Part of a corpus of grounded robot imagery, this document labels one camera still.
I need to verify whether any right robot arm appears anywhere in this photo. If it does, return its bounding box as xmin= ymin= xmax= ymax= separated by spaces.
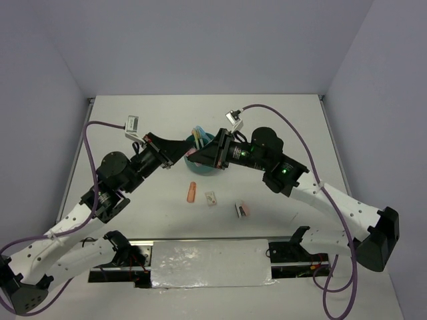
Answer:
xmin=188 ymin=127 xmax=400 ymax=272

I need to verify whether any white staples box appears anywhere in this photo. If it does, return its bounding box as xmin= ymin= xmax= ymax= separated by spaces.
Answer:
xmin=205 ymin=191 xmax=218 ymax=207

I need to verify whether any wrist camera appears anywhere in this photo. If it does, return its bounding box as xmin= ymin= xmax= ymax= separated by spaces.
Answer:
xmin=125 ymin=115 xmax=141 ymax=143
xmin=226 ymin=109 xmax=244 ymax=133

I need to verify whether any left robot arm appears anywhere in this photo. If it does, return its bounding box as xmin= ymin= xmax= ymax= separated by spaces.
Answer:
xmin=1 ymin=133 xmax=191 ymax=316

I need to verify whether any foil covered base plate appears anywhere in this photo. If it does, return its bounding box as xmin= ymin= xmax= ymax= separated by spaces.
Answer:
xmin=151 ymin=239 xmax=274 ymax=289

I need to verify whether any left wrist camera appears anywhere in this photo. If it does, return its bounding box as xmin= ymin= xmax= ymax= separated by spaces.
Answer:
xmin=125 ymin=115 xmax=141 ymax=143

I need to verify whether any orange transparent cap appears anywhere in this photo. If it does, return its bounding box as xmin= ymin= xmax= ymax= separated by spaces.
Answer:
xmin=186 ymin=181 xmax=197 ymax=203

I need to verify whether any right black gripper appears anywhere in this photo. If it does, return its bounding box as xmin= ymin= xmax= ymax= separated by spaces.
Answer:
xmin=187 ymin=128 xmax=268 ymax=171

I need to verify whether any teal round organizer container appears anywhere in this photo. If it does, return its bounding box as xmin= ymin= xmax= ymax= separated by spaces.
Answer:
xmin=184 ymin=133 xmax=218 ymax=175

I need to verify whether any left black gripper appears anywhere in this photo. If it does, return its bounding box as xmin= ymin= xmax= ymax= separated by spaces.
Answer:
xmin=123 ymin=132 xmax=195 ymax=193

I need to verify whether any pink white stapler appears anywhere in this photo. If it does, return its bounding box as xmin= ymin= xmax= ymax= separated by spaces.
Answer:
xmin=234 ymin=200 xmax=250 ymax=219

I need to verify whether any green white pen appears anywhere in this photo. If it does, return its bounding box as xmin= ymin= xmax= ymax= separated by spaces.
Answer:
xmin=199 ymin=134 xmax=204 ymax=148

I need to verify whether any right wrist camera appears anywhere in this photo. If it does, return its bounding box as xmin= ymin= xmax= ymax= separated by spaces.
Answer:
xmin=226 ymin=109 xmax=244 ymax=133

